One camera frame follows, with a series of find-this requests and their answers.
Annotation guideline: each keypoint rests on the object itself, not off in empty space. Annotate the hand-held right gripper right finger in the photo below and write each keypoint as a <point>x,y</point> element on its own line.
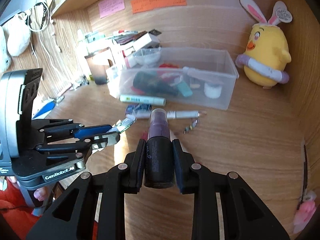
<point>178,166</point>

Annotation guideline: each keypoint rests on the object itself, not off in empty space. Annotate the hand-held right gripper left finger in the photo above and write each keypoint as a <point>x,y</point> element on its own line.
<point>141,166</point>

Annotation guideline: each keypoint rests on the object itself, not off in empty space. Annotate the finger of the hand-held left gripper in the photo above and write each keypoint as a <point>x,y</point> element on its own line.
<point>92,131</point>
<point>105,140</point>

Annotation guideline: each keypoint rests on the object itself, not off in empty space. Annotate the black spray bottle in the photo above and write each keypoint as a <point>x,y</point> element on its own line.
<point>158,155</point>

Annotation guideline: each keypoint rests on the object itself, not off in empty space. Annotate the green pump bottle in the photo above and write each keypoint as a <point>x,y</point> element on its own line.
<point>150,82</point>

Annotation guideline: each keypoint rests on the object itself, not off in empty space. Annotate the light teal tube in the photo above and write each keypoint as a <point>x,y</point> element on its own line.
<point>185,90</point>

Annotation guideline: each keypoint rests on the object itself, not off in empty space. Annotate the clear plastic storage box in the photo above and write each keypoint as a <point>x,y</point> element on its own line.
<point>225,100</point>

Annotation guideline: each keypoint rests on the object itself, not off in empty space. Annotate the beige eraser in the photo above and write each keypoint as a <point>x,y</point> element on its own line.
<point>195,86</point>

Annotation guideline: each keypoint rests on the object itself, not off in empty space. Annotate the pink nail file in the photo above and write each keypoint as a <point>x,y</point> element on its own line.
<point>200,74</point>

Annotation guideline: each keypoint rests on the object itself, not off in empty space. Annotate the red packet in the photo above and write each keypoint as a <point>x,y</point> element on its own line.
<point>168,65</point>

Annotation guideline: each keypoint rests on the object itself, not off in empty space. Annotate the person's left hand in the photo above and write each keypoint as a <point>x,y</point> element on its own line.
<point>40,195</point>

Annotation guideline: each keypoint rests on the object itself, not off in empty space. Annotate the blue white packet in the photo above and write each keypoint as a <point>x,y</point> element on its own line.
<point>46,108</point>

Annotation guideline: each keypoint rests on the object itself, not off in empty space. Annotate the small beaded charm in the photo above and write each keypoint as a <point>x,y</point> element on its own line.
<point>191,127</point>

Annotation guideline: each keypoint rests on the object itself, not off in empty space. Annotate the small blue packet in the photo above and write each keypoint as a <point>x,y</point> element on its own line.
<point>138,108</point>

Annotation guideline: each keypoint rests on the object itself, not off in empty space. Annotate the pink stick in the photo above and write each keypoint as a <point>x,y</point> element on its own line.
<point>63,92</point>

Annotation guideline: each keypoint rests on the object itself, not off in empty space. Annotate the clear barrel pen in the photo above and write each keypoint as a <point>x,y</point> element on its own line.
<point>180,115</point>

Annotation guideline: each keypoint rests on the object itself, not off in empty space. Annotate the white green tube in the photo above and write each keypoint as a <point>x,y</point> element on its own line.
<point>142,100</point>

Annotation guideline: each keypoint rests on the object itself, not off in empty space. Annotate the white plush toy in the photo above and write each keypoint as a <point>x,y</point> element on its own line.
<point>17,37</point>

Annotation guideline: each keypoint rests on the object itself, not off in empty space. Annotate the small white bottle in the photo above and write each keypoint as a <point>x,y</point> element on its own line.
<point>80,41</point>

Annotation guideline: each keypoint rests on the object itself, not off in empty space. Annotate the teal tin box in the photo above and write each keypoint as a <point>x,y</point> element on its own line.
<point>94,37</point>

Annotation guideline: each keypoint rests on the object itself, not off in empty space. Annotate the person's red clothing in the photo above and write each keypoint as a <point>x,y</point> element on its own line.
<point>15,205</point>

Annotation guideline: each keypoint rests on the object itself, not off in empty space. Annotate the stack of cards and booklets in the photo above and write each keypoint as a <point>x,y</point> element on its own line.
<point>125,36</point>

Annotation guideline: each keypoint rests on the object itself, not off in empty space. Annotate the white cardboard box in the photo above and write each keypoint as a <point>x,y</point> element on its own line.
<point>146,42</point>

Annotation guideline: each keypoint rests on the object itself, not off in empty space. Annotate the dark thin stick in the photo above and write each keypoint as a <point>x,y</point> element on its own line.
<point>305,170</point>

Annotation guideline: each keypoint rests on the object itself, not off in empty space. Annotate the pink sticky note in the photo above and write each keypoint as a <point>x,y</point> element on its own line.
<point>111,5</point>

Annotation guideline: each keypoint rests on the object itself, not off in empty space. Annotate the pink plush paw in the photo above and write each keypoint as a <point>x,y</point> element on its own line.
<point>303,212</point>

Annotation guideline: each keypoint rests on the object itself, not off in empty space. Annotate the orange sticky note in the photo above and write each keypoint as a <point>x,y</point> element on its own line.
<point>157,3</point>

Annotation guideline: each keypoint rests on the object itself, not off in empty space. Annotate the yellow chick plush toy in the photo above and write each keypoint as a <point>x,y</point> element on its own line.
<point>267,47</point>

